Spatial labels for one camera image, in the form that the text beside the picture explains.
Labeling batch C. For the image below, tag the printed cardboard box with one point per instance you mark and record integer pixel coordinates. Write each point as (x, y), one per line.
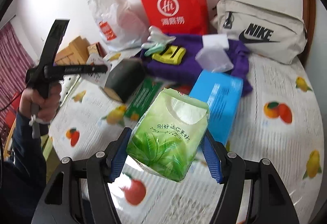
(95, 50)

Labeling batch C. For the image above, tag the person's left hand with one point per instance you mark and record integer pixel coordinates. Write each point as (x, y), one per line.
(48, 109)

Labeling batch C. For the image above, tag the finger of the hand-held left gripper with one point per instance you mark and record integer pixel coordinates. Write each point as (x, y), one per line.
(84, 69)

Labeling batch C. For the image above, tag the red striped curtain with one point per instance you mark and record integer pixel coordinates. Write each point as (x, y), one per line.
(12, 60)

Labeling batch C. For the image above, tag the yellow black sports sock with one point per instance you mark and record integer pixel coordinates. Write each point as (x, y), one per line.
(170, 55)

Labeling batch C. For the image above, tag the dark green box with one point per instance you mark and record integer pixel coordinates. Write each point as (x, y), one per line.
(125, 78)

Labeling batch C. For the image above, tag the beige waist bag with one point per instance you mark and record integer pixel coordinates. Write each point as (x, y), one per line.
(258, 32)

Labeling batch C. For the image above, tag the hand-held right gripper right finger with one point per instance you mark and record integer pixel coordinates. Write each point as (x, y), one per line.
(212, 162)

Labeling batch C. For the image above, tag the white plastic bag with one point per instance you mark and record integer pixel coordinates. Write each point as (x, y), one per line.
(115, 22)

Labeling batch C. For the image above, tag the purple towel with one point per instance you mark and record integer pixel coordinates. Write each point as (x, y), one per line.
(189, 70)

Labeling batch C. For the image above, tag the person's left forearm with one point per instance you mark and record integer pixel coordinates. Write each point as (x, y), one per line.
(23, 157)

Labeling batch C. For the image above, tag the green tissue pack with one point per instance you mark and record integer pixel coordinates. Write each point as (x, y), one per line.
(163, 142)

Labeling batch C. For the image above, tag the blue tissue pack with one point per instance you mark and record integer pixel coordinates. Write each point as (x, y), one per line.
(219, 101)

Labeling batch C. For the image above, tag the wooden headboard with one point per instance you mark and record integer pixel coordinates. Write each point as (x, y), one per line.
(309, 22)

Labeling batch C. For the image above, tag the fruit print bed sheet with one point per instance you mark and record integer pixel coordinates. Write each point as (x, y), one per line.
(268, 137)

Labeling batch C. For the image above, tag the pair of white green gloves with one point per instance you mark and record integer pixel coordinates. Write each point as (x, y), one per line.
(158, 39)

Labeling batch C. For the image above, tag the green flat packet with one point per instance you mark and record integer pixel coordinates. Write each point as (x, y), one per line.
(143, 99)

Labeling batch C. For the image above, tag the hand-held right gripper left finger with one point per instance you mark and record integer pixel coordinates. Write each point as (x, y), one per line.
(118, 160)

